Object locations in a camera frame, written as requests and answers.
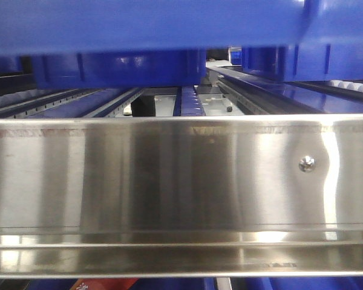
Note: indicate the blue plastic bin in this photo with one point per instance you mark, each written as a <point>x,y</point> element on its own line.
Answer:
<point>38,27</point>

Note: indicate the blue bin behind left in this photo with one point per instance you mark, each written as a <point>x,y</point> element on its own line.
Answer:
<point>119,69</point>

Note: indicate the blue bin behind right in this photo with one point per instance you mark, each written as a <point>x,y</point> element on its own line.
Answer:
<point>305,62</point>

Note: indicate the blue roller track centre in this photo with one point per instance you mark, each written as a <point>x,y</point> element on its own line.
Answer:
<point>187,103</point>

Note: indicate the stainless steel rail panel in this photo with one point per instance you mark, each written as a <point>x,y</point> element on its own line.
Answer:
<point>181,196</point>

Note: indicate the silver rail screw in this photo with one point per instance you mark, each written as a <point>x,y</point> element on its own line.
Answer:
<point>307,164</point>

